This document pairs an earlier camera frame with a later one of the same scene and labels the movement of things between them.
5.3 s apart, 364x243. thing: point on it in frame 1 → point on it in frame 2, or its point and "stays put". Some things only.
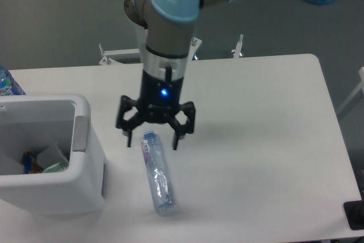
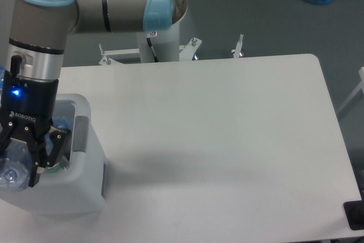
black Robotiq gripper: [158, 98] → [30, 102]
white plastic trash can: [30, 123] stays put
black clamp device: [354, 210] stays put
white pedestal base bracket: [108, 54] stays put
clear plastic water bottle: [160, 184] → [15, 168]
